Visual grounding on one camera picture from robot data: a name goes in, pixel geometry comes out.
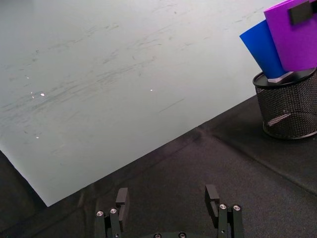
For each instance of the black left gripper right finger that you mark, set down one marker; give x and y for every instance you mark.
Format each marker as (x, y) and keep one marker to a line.
(212, 196)

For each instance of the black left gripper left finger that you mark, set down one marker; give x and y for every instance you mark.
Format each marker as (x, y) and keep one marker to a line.
(122, 198)

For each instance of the black table cloth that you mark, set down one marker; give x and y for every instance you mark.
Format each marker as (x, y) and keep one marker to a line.
(178, 173)

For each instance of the black mesh pen cup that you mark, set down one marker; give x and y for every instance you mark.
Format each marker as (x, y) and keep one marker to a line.
(289, 106)

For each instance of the black clip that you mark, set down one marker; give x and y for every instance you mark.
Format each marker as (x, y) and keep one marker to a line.
(299, 12)

